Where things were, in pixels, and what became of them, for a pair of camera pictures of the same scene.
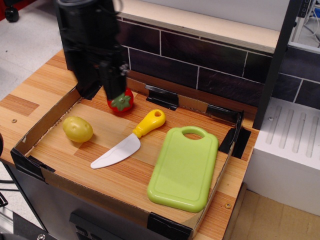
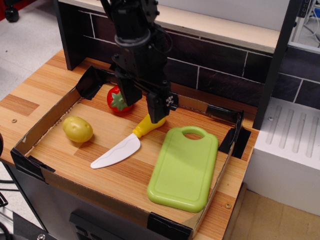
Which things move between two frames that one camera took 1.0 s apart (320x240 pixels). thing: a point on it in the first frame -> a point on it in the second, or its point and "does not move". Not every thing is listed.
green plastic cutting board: x=184 y=169 does not move
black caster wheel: x=11 y=14 does not move
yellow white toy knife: x=132 y=142 does not move
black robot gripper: x=94 y=55 -> x=141 y=66
